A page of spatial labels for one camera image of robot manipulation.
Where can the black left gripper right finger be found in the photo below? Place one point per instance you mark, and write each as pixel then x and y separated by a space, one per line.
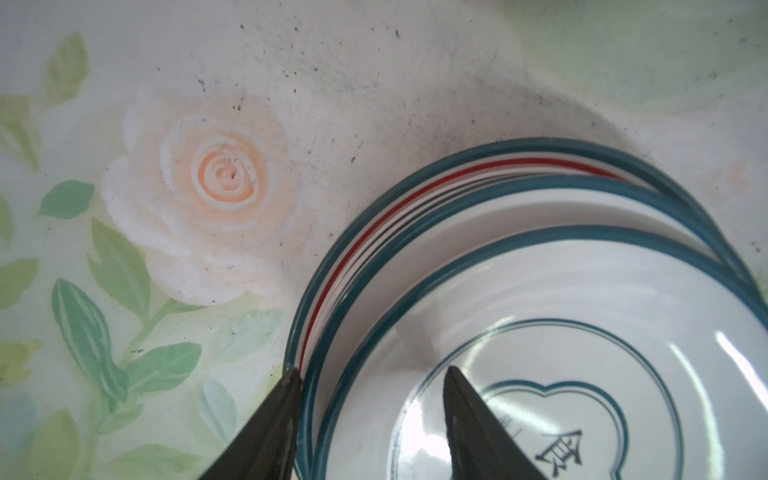
pixel 479 445

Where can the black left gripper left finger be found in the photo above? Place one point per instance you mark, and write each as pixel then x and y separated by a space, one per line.
pixel 265 448

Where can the white black ring plate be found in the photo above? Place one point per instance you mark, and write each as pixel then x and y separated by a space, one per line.
pixel 457 220

